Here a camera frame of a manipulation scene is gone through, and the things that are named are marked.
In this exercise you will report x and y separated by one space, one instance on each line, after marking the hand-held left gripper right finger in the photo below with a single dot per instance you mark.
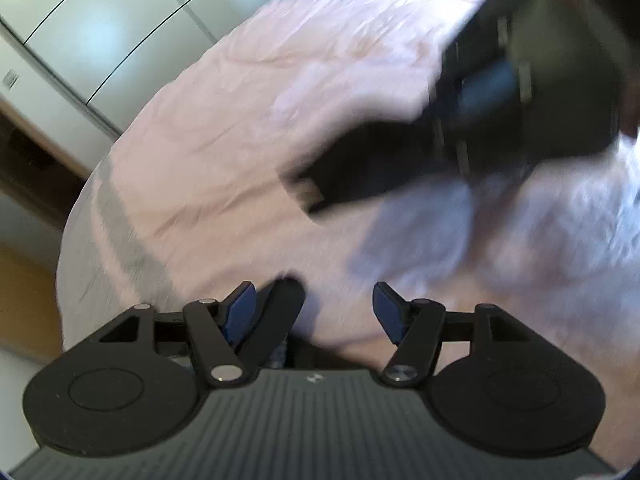
390 312

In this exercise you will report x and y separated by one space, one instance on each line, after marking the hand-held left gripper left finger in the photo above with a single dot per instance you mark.
241 310

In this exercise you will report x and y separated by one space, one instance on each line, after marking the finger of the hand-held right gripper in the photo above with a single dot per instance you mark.
462 152
487 85

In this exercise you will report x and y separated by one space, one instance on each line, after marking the black garment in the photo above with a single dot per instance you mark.
370 160

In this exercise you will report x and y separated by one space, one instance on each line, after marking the light blue cloth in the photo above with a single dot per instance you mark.
420 230

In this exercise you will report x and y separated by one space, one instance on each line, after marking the white bed sheet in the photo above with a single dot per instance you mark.
210 160

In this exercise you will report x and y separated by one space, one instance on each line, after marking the white wardrobe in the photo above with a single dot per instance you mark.
110 25

